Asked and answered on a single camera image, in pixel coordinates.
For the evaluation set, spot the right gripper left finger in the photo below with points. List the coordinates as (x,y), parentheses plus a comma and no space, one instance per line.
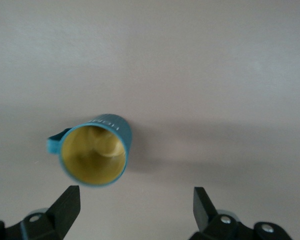
(65,212)

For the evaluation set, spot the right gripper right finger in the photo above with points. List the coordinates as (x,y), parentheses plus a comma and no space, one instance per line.
(205,215)

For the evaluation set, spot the teal cup yellow inside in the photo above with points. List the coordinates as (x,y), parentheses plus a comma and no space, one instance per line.
(92,157)

